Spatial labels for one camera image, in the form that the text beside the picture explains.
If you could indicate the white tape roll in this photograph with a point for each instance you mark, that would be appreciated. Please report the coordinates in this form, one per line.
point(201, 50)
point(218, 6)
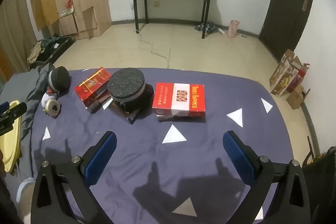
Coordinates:
point(52, 107)

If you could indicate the printed cardboard box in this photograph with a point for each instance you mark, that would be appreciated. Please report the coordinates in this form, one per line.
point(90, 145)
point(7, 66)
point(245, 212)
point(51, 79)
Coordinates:
point(282, 77)

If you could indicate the red fire extinguisher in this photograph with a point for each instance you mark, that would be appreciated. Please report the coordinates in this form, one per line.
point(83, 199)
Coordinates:
point(298, 79)

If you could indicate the black round sandwich cookie toy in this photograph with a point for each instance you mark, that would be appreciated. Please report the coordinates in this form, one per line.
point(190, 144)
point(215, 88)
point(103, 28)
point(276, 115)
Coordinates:
point(61, 78)
point(126, 82)

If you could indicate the small brown cardboard box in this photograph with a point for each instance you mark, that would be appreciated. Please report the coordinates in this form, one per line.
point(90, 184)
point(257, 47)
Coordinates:
point(296, 98)

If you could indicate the black door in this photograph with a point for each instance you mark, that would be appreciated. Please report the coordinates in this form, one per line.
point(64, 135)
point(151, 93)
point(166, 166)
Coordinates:
point(286, 3)

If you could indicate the pink bag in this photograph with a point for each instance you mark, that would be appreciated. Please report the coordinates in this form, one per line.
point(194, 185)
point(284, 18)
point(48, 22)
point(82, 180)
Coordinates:
point(233, 29)

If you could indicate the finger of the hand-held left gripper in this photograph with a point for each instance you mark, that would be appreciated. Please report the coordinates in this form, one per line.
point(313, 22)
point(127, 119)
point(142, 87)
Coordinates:
point(15, 109)

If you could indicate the grey blanket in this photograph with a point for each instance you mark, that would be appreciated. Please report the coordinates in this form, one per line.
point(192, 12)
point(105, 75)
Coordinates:
point(31, 98)

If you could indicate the pile of dark clothes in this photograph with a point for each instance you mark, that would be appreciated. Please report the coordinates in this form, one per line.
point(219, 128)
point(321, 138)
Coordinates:
point(207, 27)

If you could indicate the beige curtain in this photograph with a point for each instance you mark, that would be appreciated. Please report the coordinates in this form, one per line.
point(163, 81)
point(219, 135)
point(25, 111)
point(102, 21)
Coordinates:
point(13, 29)

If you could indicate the black and yellow bag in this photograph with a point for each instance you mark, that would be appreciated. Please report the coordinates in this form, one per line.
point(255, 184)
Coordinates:
point(320, 161)

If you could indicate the yellow plastic basin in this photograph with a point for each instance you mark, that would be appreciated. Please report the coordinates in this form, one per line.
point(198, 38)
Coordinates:
point(10, 145)

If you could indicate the red box with gold ribbon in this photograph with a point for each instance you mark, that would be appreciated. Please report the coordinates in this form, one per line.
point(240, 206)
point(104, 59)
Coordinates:
point(92, 83)

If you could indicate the open black suitcase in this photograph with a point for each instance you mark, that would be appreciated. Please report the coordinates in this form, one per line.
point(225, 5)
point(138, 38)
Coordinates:
point(52, 48)

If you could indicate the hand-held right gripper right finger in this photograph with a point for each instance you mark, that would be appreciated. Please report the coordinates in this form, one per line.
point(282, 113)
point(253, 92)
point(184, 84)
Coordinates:
point(237, 155)

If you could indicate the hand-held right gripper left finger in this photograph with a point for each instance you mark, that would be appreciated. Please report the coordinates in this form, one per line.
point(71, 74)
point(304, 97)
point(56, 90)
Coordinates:
point(102, 155)

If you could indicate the red and white box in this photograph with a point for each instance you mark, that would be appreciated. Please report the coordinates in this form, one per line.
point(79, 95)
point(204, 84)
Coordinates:
point(181, 98)

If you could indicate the blue bedsheet with white triangles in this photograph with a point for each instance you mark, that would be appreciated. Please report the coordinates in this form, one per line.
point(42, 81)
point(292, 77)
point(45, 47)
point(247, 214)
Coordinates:
point(157, 161)

